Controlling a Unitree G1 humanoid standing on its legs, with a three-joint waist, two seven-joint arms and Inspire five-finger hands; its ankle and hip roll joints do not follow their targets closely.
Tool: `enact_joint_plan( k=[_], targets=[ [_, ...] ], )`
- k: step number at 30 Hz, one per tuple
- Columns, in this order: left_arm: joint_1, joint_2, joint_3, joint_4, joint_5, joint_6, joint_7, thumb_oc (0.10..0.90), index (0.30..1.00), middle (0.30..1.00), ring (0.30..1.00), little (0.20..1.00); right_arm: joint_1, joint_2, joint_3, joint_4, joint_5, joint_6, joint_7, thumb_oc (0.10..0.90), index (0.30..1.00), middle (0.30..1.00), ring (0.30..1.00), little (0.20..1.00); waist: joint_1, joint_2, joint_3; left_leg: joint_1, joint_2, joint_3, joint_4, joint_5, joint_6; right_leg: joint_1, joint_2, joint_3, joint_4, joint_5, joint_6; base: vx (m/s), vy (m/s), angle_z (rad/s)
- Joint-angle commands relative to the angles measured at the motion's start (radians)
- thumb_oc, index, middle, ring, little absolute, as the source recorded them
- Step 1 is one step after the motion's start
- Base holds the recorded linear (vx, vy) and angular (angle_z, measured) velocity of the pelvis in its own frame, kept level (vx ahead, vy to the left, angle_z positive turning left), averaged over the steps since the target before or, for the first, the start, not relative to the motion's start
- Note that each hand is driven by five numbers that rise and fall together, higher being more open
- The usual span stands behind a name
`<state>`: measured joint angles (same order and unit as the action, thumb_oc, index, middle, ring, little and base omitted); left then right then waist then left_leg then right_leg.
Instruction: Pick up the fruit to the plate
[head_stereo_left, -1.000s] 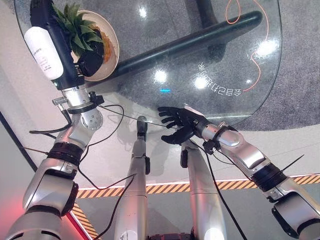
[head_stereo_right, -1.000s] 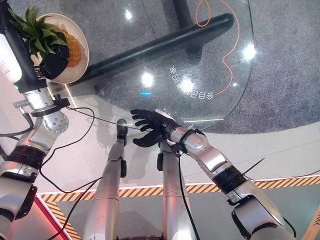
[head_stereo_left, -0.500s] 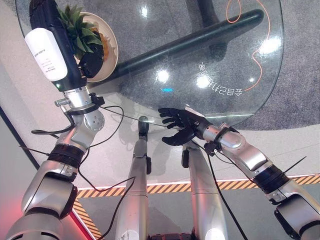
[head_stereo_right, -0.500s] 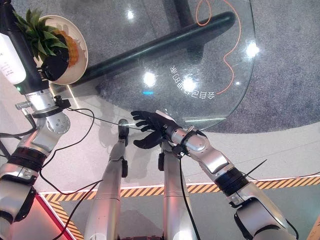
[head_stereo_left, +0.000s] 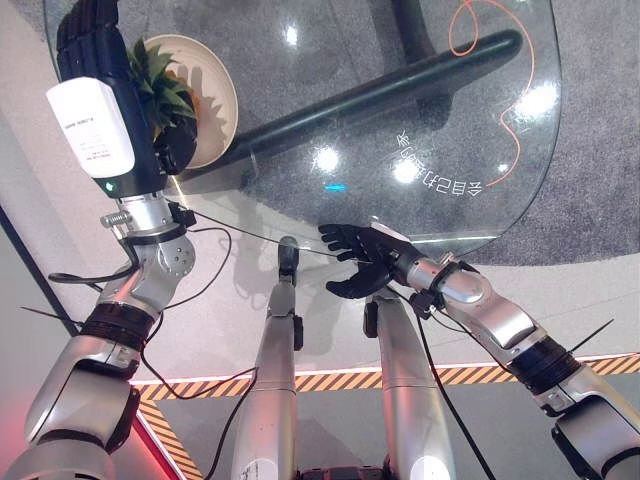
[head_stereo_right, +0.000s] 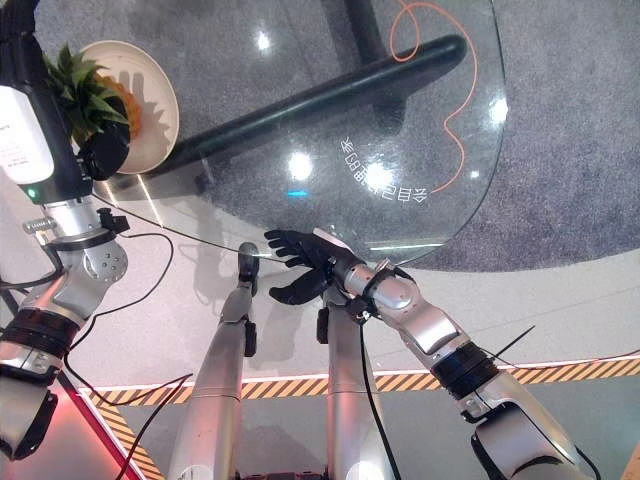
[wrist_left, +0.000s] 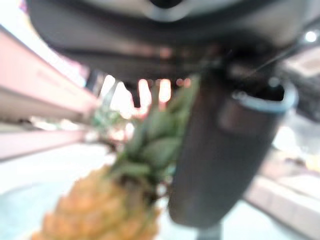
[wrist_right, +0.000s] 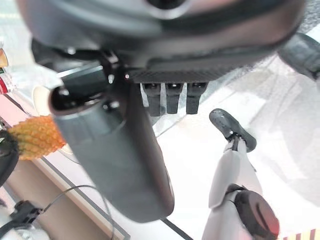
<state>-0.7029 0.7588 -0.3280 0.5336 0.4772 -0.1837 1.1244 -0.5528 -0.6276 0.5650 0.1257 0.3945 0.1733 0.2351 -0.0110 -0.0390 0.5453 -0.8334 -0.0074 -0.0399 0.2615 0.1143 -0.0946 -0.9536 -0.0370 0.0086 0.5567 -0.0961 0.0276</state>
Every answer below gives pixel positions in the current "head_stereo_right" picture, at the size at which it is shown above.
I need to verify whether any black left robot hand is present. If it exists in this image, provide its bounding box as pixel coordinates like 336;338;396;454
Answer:
0;0;133;206

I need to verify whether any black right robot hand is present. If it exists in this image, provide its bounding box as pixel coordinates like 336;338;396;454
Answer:
263;227;351;306

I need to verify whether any pineapple with green leaves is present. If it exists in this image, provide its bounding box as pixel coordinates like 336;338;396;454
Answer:
43;42;144;147

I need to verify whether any cream round plate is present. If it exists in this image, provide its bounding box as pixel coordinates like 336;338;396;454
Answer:
74;39;180;175

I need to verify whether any dark left robot foot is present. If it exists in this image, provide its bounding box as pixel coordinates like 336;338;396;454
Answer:
237;241;261;297

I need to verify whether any yellow black hazard tape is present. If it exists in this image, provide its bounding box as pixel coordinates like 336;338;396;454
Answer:
87;357;640;407
97;403;167;480

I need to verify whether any silver right robot leg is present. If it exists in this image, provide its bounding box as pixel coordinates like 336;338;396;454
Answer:
315;287;401;480

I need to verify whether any silver robot leg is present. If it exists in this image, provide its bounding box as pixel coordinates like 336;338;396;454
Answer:
315;287;401;480
167;269;259;480

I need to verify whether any black table base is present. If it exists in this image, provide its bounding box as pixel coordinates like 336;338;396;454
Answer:
149;0;469;177

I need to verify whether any silver left robot leg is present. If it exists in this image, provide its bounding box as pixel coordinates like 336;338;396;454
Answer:
167;269;259;480

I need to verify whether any red glossy panel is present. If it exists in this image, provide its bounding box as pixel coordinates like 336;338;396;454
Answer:
0;372;147;480

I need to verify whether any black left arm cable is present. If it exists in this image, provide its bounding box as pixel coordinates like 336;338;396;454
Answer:
62;197;196;480

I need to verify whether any black right leg cable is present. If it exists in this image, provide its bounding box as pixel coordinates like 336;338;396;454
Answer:
358;314;402;480

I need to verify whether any orange cable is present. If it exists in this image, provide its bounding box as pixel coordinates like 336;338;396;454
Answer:
389;0;481;194

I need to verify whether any thin red cable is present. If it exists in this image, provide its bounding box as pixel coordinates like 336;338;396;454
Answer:
492;350;640;372

